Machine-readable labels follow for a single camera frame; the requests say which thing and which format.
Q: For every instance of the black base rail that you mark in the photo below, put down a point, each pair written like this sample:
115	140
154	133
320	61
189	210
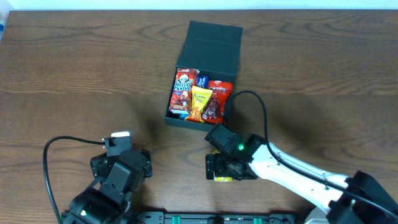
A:
196	218

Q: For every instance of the dark green open box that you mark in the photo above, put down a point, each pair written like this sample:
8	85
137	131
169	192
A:
214	50

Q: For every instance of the red cookie carton box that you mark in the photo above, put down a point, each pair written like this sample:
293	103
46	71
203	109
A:
181	99

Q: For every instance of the yellow snack packet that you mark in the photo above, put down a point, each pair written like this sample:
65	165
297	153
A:
200	97

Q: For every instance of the blue Eclipse mints box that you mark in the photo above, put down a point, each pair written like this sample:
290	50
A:
202	81

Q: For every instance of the red Hacks candy bag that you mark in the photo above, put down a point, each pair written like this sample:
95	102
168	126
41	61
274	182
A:
214	109

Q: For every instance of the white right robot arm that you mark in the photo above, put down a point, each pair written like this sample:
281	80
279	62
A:
339	198

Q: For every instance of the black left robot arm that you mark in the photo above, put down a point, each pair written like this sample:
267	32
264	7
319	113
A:
109	200

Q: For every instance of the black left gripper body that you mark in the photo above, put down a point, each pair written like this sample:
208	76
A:
97	162

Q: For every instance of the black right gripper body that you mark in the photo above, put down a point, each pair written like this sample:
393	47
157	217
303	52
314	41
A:
211	166

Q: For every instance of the blue Oreo cookie pack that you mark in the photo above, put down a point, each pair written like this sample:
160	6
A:
183	116

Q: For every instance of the yellow Mentos gum bottle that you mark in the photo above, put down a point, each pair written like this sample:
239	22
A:
221	179

